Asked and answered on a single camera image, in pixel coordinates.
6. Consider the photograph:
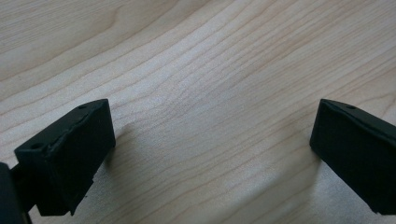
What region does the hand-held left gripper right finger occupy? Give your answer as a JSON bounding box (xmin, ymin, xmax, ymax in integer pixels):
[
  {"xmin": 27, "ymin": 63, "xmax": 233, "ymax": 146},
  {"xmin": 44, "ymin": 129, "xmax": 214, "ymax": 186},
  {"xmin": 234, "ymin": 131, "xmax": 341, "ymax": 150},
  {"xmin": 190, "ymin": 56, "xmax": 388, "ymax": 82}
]
[{"xmin": 309, "ymin": 98, "xmax": 396, "ymax": 217}]

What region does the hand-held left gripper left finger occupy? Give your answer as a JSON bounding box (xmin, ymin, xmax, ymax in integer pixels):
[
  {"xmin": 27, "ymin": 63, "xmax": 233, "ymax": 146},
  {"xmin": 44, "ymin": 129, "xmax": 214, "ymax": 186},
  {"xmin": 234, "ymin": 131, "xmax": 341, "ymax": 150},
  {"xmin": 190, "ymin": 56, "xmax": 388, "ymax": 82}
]
[{"xmin": 13, "ymin": 98, "xmax": 117, "ymax": 217}]

